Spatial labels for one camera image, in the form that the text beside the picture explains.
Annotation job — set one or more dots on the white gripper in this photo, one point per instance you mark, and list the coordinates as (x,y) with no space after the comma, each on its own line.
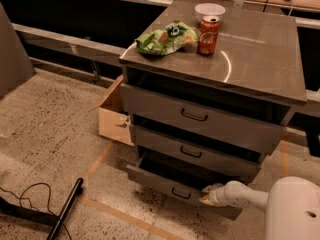
(219,195)

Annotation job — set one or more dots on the grey bottom drawer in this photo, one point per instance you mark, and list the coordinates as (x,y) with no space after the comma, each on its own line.
(178,179)

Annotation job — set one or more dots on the grey drawer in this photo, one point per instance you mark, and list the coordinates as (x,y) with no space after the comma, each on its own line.
(178,179)
(213,123)
(192,153)

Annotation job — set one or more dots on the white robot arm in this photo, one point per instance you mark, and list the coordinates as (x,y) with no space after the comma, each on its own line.
(291,207)

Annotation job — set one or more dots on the grey middle drawer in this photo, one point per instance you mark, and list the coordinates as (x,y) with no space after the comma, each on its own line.
(192,153)

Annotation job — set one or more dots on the grey metal drawer cabinet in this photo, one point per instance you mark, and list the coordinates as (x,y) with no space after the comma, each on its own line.
(255,71)

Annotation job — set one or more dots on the grey top drawer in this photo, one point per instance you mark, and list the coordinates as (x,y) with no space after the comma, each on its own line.
(213,123)

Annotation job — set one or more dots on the cardboard box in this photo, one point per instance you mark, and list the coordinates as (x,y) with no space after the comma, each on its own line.
(113,123)

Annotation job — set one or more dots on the green snack bag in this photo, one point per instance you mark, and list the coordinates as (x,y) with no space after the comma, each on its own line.
(167,39)

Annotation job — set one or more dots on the red soda can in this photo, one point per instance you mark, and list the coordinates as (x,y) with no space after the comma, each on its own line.
(207,34)

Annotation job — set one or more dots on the black stand leg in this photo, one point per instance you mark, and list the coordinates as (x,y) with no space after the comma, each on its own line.
(55,222)

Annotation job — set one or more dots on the grey panel at left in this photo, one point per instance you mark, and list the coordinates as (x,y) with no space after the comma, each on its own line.
(15,65)

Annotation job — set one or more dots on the grey metal rail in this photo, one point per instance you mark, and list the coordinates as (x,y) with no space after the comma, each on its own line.
(83,48)

